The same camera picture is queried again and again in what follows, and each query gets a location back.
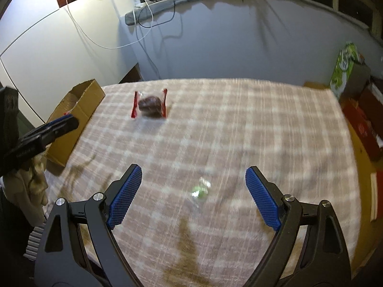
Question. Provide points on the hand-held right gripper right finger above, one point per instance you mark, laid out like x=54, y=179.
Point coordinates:
x=263, y=198

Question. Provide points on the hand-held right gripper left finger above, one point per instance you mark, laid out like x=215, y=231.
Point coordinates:
x=124, y=197

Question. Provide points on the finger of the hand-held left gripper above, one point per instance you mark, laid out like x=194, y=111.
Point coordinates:
x=59, y=119
x=62, y=127

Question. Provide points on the small green candy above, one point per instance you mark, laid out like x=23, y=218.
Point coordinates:
x=199, y=189

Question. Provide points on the person's left hand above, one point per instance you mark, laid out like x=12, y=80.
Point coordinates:
x=30, y=185

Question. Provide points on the white wardrobe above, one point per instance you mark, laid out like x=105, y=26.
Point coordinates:
x=59, y=50

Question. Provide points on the plaid blanket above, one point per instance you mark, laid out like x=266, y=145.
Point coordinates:
x=239, y=125

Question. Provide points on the red ended clear wrapped snack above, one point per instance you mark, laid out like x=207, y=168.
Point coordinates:
x=149, y=104

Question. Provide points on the brown cardboard box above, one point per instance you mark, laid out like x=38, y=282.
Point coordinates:
x=317, y=85

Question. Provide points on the white power strip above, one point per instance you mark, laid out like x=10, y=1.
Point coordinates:
x=143, y=3

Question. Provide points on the dark red box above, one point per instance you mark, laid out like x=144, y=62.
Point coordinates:
x=374, y=101

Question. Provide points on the grey box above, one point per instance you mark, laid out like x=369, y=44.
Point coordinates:
x=359, y=79

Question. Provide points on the green white carton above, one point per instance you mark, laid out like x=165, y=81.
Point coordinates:
x=342, y=65

